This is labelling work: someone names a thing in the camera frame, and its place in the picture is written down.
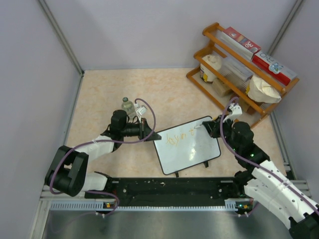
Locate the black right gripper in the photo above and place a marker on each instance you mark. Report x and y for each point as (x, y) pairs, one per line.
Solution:
(213, 127)

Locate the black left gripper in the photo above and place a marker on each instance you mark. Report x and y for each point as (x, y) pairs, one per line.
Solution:
(144, 129)

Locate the yellow capped white marker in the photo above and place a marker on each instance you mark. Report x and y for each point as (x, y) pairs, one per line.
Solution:
(198, 126)

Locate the white whiteboard black frame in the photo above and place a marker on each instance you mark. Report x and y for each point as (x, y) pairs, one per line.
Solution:
(182, 147)

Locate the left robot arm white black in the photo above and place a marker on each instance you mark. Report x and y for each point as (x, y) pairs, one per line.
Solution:
(68, 171)

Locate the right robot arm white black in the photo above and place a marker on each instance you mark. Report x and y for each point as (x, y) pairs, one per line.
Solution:
(264, 182)

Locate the clear glass bottle green cap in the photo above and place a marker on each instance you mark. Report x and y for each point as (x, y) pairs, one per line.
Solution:
(128, 107)

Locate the brown block on shelf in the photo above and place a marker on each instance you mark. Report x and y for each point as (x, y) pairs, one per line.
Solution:
(245, 106)

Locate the tan sponge block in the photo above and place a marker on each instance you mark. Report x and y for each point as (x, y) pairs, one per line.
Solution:
(221, 88)

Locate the orange wooden shelf rack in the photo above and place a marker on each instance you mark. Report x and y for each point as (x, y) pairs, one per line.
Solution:
(210, 61)

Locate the grey white box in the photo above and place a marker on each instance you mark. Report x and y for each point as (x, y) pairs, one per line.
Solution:
(232, 67)

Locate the white cup paper cover right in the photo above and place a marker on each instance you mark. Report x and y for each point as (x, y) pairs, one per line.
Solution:
(260, 91)

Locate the red white foil box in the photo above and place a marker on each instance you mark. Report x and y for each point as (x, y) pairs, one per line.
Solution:
(239, 43)

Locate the red white wrap box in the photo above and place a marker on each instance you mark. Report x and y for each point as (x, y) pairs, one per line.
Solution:
(274, 68)

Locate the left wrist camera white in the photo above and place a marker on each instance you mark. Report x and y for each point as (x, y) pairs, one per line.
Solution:
(140, 110)

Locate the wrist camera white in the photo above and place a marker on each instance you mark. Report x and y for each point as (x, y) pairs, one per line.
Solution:
(140, 110)
(234, 112)

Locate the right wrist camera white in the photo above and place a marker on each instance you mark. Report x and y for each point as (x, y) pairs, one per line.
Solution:
(234, 112)

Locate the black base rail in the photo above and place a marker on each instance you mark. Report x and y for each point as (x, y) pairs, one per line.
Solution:
(170, 192)

